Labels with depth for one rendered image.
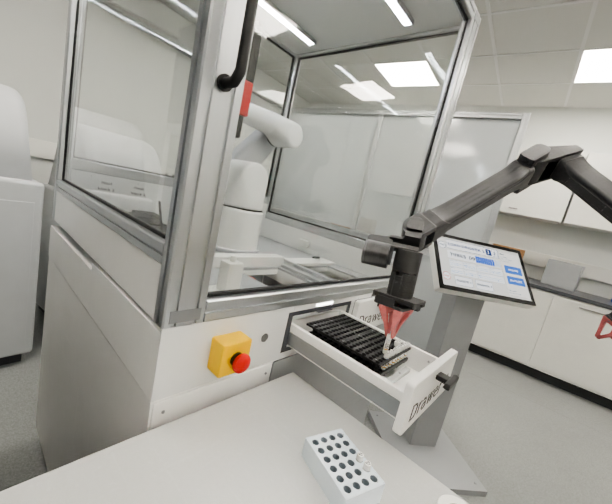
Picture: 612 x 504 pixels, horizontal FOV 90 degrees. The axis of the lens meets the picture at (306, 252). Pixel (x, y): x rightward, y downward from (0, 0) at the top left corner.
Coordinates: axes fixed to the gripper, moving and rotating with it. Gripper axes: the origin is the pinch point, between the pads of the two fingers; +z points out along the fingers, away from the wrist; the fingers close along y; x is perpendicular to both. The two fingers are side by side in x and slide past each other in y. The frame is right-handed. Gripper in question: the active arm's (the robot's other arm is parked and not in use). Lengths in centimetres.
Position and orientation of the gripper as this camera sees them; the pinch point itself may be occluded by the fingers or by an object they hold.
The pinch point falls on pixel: (390, 333)
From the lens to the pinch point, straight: 75.3
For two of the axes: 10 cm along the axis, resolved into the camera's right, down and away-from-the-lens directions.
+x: -6.5, -0.3, -7.6
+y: -7.4, -2.2, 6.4
